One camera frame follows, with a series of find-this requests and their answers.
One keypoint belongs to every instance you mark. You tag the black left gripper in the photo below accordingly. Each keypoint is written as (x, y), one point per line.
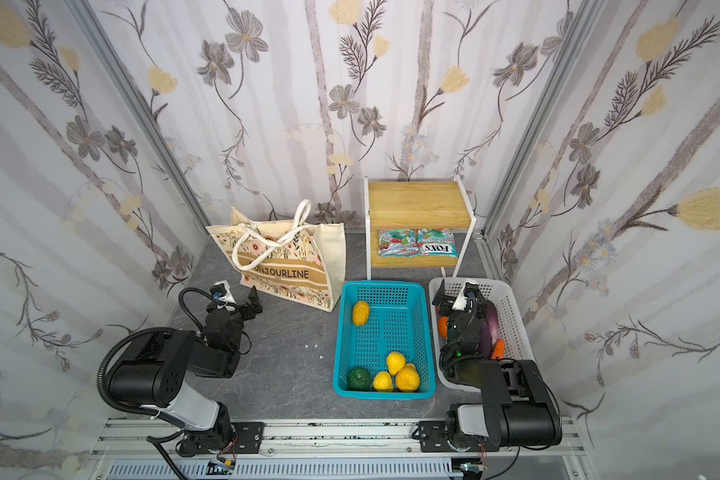
(243, 306)

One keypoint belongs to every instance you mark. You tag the cream floral grocery tote bag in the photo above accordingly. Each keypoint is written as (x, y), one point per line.
(291, 259)

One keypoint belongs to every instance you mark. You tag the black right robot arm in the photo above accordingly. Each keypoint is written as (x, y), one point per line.
(516, 408)

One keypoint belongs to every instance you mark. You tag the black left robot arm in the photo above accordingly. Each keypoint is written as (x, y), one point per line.
(144, 373)

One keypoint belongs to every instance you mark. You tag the Fox's candy bag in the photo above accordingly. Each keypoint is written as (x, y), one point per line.
(437, 242)

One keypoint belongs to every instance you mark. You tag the green red candy bag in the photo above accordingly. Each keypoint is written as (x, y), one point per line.
(397, 243)

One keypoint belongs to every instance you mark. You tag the teal plastic basket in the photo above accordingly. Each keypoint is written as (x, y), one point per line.
(398, 321)

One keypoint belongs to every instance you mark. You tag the purple eggplant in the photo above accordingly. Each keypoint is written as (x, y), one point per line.
(490, 331)

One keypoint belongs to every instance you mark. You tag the yellow lemon right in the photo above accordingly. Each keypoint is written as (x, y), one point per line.
(395, 361)

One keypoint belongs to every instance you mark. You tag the yellow lemon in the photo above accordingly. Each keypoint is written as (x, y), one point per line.
(383, 382)
(395, 361)
(360, 313)

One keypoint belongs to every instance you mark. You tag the yellow lemon top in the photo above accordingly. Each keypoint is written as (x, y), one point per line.
(360, 313)

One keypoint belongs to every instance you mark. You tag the large yellow citrus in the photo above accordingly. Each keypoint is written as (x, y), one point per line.
(407, 379)

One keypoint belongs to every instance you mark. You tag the white plastic basket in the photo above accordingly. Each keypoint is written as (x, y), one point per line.
(512, 329)

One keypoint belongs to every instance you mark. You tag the white wooden two-tier shelf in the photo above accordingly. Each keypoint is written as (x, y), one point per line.
(416, 205)

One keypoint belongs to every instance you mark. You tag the yellow lemon middle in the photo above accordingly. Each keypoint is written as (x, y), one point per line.
(383, 382)

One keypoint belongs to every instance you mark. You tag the green avocado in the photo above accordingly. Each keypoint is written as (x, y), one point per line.
(359, 379)

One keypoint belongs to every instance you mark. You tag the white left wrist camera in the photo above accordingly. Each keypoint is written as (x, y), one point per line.
(221, 293)

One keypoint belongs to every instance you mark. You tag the aluminium mounting rail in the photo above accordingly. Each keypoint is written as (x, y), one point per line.
(330, 449)

